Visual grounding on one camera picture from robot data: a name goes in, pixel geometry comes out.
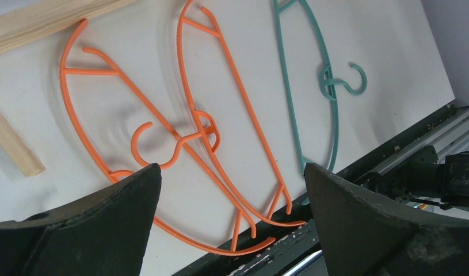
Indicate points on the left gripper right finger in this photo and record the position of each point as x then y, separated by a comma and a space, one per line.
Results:
364, 233

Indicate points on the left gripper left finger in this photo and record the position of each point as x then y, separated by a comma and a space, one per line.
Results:
103, 233

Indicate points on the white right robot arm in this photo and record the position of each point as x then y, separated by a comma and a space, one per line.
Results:
422, 179

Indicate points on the orange plastic hanger right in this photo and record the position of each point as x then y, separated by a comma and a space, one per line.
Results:
188, 46

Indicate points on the wooden clothes rack frame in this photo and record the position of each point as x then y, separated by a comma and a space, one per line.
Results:
28, 24

